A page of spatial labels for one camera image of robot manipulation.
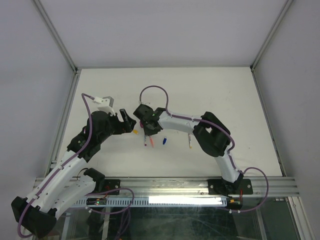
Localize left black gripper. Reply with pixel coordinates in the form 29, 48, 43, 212
98, 109, 136, 143

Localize white marker yellow end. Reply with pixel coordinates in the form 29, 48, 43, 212
188, 133, 193, 149

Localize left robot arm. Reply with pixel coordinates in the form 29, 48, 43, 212
11, 108, 137, 239

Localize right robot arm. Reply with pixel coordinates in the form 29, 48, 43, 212
133, 104, 253, 197

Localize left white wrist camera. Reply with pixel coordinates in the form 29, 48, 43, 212
92, 96, 116, 116

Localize perforated cable duct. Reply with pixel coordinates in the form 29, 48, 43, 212
72, 196, 227, 208

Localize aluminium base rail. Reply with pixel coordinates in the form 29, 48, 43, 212
32, 176, 300, 201

